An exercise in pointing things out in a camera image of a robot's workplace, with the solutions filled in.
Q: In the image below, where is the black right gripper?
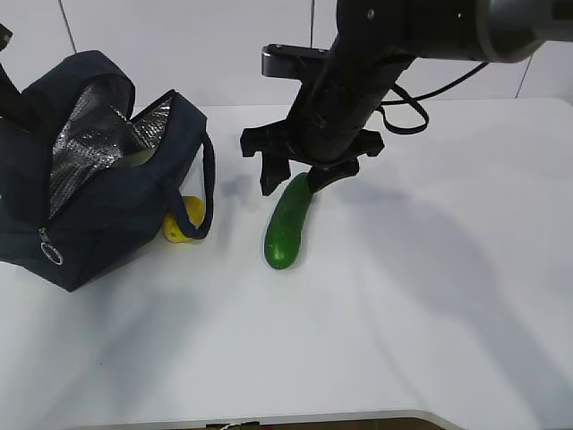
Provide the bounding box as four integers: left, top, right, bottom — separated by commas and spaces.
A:
240, 120, 384, 195

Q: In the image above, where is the green cucumber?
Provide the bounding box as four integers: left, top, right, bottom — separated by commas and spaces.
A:
263, 173, 312, 270

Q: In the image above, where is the dark blue lunch bag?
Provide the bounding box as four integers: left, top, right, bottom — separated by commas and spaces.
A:
1, 50, 215, 291

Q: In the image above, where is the green lidded glass container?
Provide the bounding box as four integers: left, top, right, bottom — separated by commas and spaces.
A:
114, 149, 156, 168

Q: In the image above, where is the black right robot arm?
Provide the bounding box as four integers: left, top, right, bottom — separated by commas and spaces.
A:
240, 1, 572, 195

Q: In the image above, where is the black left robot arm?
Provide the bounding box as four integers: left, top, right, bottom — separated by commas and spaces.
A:
0, 66, 40, 132

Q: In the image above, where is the yellow lemon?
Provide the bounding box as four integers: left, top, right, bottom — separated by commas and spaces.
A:
162, 195, 207, 244

